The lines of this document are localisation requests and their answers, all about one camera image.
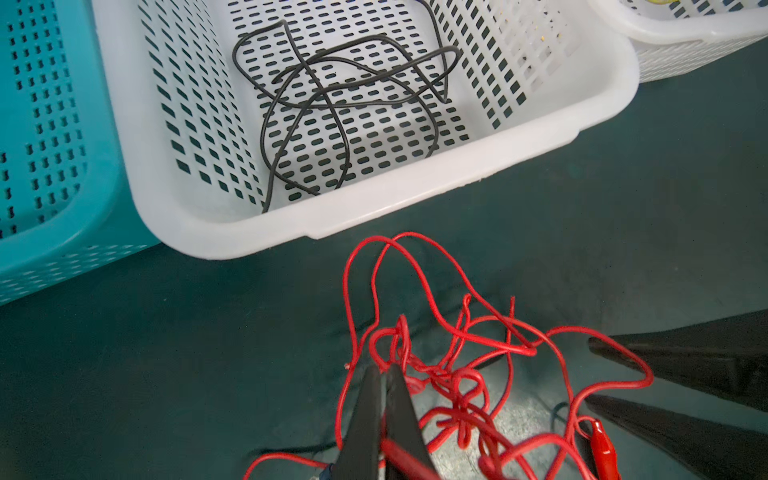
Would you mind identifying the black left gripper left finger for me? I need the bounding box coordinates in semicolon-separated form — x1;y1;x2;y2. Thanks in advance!
332;366;383;480

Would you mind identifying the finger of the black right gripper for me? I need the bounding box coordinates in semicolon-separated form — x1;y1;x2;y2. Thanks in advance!
586;395;767;479
613;310;767;412

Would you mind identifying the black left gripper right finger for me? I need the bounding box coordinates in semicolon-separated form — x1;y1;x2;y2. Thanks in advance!
383;365;440;479

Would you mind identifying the red cable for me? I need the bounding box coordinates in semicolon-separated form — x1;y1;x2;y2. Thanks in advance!
242;232;655;480

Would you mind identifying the black thin cable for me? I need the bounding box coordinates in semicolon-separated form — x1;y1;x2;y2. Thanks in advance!
231;0;463;214

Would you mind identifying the dark green table mat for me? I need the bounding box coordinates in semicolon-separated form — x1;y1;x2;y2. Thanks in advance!
1;42;767;479

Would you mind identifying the white perforated basket right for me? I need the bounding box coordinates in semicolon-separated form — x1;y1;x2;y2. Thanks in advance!
589;0;767;83

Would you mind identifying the white perforated basket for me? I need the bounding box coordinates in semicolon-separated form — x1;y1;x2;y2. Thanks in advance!
92;1;639;260
589;0;767;83

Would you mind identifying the white perforated basket middle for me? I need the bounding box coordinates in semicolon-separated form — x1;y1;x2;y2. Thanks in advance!
92;1;639;260

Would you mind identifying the teal perforated plastic basket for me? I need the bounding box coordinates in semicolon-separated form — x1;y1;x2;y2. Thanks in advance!
1;0;157;303

